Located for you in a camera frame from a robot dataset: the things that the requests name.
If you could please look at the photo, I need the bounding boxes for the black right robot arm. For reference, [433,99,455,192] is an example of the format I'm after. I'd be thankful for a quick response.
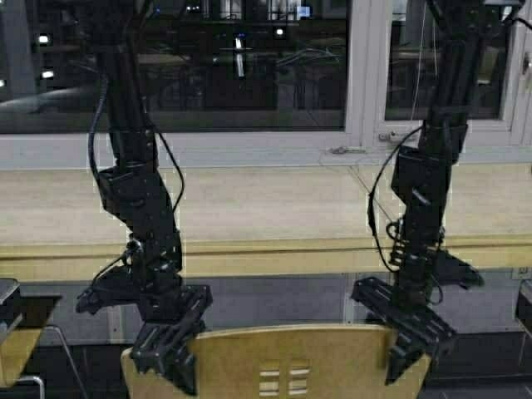
[352,1,524,385]

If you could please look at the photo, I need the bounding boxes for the window latch handle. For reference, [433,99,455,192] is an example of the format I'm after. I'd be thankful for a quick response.
[328,146,367,155]

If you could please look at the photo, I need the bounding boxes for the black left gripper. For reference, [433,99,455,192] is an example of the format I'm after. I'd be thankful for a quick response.
[131,268,213,396]

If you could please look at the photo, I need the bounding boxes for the beige wooden chair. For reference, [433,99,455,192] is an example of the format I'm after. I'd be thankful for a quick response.
[0,294,88,399]
[120,323,433,399]

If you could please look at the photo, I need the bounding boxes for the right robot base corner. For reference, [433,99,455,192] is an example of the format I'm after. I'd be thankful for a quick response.
[515,279,532,336]

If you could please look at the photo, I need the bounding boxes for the long beige counter table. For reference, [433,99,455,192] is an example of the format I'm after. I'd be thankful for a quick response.
[1,163,531,282]

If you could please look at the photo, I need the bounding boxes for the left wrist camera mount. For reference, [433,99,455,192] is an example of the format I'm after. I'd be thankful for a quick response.
[76,266,140,315]

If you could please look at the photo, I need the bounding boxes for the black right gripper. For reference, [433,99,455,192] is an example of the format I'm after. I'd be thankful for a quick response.
[352,257,457,386]

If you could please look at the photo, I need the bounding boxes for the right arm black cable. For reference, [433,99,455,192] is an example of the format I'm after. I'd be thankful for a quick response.
[367,124,425,273]

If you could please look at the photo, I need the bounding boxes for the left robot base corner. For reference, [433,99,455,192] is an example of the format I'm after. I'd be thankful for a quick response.
[1,278,23,343]

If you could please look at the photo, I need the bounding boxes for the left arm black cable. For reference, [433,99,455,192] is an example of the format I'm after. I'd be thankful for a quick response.
[86,70,186,213]

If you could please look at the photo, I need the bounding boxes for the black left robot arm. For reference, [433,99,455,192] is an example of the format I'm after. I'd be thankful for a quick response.
[71,1,212,396]

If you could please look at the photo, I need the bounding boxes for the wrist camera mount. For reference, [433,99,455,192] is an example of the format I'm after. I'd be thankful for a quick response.
[76,266,140,315]
[433,249,485,290]

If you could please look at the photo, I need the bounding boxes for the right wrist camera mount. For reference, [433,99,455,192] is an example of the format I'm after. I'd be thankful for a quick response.
[433,249,485,290]

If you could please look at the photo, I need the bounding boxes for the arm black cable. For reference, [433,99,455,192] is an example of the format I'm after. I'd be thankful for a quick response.
[86,70,186,213]
[367,124,425,273]

